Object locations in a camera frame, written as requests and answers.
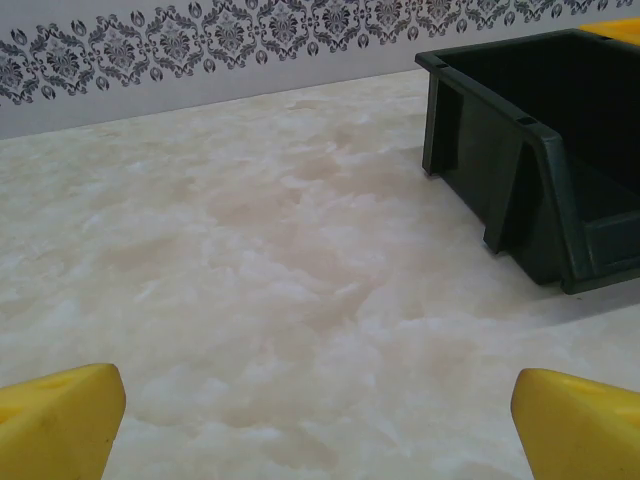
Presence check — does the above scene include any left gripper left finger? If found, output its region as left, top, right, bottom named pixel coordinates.
left=0, top=363, right=126, bottom=480

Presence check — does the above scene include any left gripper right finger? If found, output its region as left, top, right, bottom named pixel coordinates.
left=510, top=368, right=640, bottom=480

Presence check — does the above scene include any black plastic bin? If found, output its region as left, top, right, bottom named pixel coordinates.
left=415, top=28, right=640, bottom=296

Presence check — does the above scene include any yellow plastic bin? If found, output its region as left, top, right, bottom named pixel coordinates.
left=579, top=17, right=640, bottom=41

